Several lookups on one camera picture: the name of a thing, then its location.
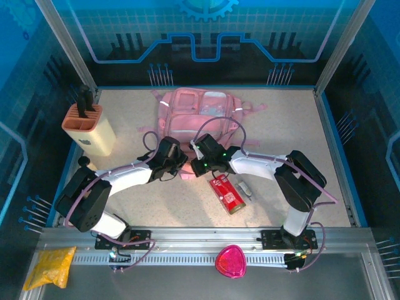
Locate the red pencil case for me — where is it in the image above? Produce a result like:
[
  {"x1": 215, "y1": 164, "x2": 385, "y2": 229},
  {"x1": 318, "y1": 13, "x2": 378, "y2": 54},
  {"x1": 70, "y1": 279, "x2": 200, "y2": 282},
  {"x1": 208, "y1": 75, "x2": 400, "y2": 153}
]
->
[{"x1": 208, "y1": 176, "x2": 247, "y2": 216}]

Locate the pink backpack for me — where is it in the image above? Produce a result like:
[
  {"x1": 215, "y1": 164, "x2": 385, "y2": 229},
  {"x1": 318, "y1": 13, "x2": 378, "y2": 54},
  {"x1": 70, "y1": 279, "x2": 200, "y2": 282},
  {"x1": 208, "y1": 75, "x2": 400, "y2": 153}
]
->
[{"x1": 137, "y1": 87, "x2": 268, "y2": 181}]

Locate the clear packaged stationery item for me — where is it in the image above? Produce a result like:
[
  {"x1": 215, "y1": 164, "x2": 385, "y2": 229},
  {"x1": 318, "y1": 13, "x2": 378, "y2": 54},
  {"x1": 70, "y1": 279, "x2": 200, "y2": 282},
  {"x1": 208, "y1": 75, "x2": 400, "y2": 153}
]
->
[{"x1": 234, "y1": 181, "x2": 254, "y2": 199}]

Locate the cream and orange knife block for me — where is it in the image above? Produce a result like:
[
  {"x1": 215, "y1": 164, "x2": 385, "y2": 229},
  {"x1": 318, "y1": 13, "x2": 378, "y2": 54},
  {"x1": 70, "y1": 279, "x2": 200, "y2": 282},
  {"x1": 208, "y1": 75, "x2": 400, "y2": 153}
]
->
[{"x1": 61, "y1": 102, "x2": 117, "y2": 157}]

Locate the pink triangular dish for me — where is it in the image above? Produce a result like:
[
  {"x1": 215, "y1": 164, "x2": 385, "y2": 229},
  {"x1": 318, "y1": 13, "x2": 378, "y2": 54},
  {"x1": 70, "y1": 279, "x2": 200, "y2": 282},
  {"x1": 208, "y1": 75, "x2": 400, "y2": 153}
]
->
[{"x1": 214, "y1": 244, "x2": 247, "y2": 279}]

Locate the small LED circuit board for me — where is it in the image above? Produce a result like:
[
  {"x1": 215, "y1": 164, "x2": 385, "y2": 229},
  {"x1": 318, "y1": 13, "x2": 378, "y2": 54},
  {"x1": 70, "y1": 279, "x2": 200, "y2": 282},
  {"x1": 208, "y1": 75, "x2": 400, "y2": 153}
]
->
[
  {"x1": 283, "y1": 249, "x2": 309, "y2": 273},
  {"x1": 107, "y1": 246, "x2": 132, "y2": 273}
]

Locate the yellow plastic bag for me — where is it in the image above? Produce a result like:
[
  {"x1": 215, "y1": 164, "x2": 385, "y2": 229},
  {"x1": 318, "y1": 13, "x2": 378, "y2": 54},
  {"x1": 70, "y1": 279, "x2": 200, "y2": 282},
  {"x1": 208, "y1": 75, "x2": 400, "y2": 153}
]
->
[{"x1": 22, "y1": 246, "x2": 78, "y2": 291}]

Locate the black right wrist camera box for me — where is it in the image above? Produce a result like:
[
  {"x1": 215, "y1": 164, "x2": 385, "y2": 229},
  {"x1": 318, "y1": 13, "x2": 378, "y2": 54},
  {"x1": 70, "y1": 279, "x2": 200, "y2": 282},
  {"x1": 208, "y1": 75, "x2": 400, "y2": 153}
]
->
[{"x1": 189, "y1": 133, "x2": 224, "y2": 159}]

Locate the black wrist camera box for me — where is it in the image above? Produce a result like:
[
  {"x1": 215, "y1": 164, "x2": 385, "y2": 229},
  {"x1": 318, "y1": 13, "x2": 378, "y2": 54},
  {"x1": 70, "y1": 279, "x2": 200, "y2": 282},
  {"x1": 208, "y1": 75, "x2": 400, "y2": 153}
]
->
[
  {"x1": 189, "y1": 133, "x2": 224, "y2": 159},
  {"x1": 157, "y1": 136, "x2": 182, "y2": 160}
]

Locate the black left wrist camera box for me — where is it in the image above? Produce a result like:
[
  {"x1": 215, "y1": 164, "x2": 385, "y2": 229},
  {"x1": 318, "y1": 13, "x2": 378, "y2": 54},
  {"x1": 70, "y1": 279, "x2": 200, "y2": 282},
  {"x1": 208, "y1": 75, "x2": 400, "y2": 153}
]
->
[{"x1": 157, "y1": 136, "x2": 182, "y2": 160}]

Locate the aluminium front rail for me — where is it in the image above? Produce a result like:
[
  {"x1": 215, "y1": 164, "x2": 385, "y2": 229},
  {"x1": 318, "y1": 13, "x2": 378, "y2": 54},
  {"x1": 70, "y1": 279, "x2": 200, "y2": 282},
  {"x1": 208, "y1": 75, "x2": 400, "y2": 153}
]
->
[{"x1": 37, "y1": 226, "x2": 374, "y2": 254}]

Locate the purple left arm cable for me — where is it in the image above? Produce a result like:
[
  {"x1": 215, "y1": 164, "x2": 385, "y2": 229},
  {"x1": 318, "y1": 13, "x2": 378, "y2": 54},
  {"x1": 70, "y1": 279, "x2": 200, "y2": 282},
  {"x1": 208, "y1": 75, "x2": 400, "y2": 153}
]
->
[{"x1": 64, "y1": 130, "x2": 176, "y2": 273}]

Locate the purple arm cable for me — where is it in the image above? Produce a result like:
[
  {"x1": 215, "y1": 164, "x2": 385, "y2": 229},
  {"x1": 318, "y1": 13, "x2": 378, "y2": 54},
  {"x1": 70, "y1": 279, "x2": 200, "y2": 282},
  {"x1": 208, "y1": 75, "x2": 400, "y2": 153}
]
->
[
  {"x1": 64, "y1": 130, "x2": 176, "y2": 273},
  {"x1": 195, "y1": 116, "x2": 340, "y2": 273}
]

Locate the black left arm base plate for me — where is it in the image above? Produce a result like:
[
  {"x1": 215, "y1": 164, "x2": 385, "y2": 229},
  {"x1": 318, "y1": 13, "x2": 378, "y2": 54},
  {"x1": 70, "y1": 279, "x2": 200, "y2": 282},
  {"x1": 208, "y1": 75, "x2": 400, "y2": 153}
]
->
[{"x1": 94, "y1": 229, "x2": 152, "y2": 251}]

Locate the slotted grey cable duct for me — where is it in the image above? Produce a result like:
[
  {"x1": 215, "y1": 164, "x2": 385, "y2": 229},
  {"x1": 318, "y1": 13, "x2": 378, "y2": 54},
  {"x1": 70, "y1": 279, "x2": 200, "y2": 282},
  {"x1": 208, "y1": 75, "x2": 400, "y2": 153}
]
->
[{"x1": 72, "y1": 252, "x2": 290, "y2": 267}]

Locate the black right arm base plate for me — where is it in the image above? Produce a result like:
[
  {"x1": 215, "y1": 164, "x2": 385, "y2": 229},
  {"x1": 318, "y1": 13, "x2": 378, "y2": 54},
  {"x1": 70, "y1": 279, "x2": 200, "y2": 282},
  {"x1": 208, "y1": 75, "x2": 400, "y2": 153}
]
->
[{"x1": 261, "y1": 229, "x2": 319, "y2": 251}]

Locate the black knife handle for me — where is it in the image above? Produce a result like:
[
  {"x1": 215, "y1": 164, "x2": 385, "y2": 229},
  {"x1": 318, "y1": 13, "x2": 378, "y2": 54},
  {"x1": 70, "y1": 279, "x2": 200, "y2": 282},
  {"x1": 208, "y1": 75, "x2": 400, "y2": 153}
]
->
[
  {"x1": 76, "y1": 84, "x2": 88, "y2": 119},
  {"x1": 84, "y1": 91, "x2": 95, "y2": 113}
]

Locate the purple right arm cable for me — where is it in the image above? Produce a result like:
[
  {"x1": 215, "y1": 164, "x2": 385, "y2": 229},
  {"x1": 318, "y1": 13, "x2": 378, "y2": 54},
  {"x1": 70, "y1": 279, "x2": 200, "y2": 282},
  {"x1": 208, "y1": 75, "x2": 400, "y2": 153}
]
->
[{"x1": 195, "y1": 116, "x2": 340, "y2": 273}]

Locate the aluminium frame post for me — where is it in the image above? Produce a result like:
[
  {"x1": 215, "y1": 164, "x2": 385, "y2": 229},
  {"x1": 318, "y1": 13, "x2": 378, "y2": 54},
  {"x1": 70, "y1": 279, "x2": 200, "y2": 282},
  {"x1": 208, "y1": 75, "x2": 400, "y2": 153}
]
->
[
  {"x1": 33, "y1": 0, "x2": 98, "y2": 94},
  {"x1": 314, "y1": 0, "x2": 378, "y2": 94}
]

